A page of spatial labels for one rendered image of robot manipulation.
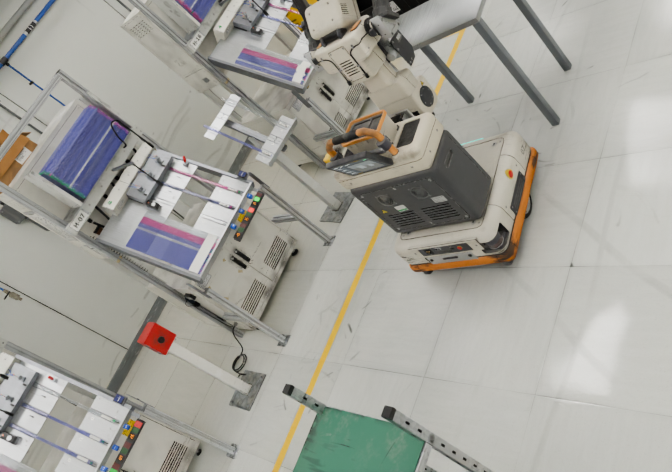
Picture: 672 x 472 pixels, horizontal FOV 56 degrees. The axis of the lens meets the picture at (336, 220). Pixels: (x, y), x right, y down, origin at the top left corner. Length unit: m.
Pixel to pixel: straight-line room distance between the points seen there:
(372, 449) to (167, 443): 2.42
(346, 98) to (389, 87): 1.93
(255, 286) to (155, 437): 1.10
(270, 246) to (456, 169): 1.83
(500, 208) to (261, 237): 1.84
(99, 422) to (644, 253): 2.73
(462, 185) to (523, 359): 0.79
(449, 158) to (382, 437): 1.45
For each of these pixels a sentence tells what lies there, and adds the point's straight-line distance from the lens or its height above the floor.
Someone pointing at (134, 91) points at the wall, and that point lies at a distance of 5.87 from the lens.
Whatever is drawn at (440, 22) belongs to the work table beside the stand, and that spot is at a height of 0.80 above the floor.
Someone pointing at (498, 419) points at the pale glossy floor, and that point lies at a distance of 2.82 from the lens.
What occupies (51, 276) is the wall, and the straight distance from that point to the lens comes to 5.45.
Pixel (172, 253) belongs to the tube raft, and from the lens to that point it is 3.82.
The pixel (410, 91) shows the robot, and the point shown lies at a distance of 3.02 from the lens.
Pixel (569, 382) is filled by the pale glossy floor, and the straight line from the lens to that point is 2.73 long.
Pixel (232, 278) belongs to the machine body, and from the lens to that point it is 4.18.
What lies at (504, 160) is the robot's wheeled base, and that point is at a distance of 3.20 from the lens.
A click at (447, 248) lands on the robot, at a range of 3.12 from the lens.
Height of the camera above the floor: 2.22
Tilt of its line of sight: 30 degrees down
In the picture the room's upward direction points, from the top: 51 degrees counter-clockwise
